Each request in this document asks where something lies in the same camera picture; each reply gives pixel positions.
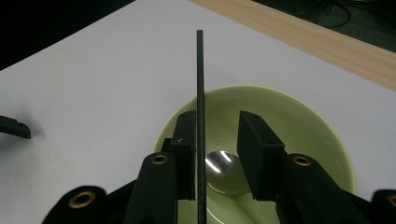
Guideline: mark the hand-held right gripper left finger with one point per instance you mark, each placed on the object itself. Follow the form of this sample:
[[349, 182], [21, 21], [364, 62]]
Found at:
[[184, 155]]

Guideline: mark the black chopstick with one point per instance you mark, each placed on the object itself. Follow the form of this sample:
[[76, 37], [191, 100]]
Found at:
[[201, 93]]

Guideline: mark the white table mat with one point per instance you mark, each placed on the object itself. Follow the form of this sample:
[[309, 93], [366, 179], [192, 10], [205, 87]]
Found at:
[[93, 93]]

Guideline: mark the pale green bowl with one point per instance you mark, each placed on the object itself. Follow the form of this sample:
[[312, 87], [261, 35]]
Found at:
[[295, 124]]

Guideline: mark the metal spoon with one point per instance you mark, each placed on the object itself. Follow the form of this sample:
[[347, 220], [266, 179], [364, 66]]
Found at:
[[224, 174]]

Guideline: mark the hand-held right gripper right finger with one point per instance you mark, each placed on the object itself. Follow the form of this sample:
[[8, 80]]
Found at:
[[260, 155]]

